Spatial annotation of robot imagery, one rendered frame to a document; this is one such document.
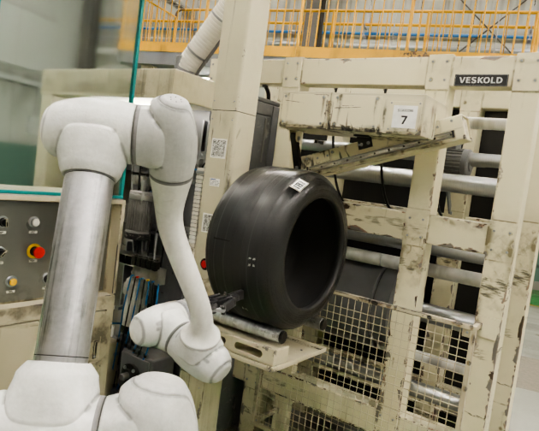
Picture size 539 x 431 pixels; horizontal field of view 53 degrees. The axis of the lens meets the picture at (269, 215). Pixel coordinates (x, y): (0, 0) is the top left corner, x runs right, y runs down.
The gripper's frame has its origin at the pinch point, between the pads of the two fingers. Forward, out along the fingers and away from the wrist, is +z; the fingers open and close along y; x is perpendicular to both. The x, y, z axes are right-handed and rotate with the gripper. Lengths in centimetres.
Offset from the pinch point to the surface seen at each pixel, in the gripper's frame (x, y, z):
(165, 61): -138, 530, 472
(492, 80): -76, -49, 88
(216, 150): -44, 33, 26
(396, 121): -59, -27, 54
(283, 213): -27.5, -9.5, 10.9
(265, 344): 18.3, -5.2, 11.1
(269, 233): -21.5, -7.9, 5.7
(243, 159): -41, 26, 34
